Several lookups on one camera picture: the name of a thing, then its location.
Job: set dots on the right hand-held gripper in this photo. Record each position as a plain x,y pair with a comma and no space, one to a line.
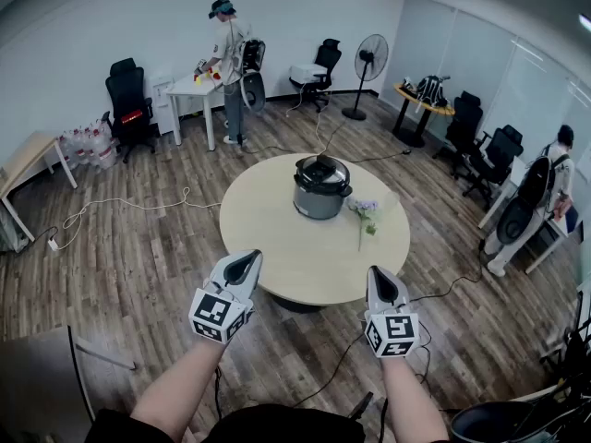
392,335

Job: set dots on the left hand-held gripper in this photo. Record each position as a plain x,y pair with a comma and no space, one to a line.
214,314

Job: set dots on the silver pressure cooker pot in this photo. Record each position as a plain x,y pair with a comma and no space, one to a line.
318,203

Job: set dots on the black silver pressure cooker lid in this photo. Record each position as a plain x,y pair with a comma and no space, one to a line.
323,171

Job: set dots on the person's left forearm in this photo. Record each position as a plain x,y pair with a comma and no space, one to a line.
180,390

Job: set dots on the person's right forearm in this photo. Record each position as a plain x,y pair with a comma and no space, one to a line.
411,399

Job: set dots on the purple artificial flower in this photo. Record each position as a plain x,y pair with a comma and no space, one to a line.
367,206

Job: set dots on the black flat device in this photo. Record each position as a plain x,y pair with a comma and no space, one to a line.
361,406

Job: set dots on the long white desk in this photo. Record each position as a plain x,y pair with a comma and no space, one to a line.
496,203

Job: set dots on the person's black shirt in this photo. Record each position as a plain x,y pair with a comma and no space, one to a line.
277,425

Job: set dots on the dark round bin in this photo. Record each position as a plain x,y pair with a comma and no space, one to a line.
489,422

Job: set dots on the white floor cabinet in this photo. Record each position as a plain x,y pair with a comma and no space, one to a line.
161,104

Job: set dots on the white power adapter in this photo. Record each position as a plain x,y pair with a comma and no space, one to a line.
53,245

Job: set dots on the group of water bottles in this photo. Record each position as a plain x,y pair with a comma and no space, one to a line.
92,148

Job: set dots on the small white desk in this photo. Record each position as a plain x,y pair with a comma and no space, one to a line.
189,88

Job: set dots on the yellow red toys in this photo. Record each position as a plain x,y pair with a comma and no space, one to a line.
203,77

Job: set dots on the black metal rack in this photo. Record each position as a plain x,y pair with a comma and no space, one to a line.
577,362

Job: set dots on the round black yellow-edged table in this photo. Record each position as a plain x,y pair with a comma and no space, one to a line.
402,91

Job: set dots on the black white backpack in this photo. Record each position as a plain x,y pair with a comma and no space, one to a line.
431,88

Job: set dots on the white printer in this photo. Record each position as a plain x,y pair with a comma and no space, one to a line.
307,71

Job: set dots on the black office chair red strip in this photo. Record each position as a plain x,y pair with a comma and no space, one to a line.
127,86

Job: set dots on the grey desk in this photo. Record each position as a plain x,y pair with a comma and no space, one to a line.
37,386

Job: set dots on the black standing fan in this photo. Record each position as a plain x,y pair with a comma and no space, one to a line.
371,56

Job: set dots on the light wooden desk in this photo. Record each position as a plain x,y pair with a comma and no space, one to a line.
27,155

